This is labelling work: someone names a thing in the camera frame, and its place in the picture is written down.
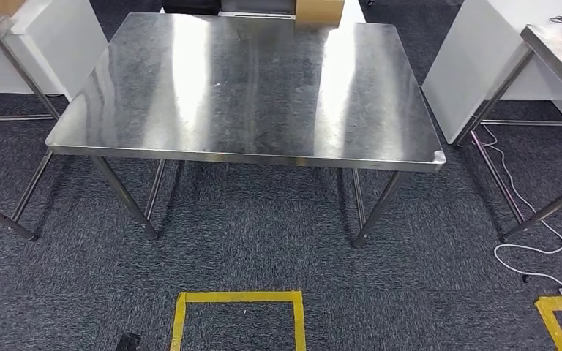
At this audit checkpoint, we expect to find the white cabinet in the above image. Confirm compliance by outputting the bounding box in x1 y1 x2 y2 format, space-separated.
0 0 110 113
421 0 562 146

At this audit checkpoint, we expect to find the white power cable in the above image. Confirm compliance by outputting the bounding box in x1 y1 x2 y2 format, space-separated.
472 123 562 289

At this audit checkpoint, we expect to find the black carrying case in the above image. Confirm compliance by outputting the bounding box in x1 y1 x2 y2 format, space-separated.
162 0 222 16

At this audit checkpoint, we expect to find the steel workbench table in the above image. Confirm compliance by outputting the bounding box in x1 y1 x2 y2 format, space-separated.
45 12 447 249

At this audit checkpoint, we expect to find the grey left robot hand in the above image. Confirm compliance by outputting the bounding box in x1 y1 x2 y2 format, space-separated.
115 333 142 351

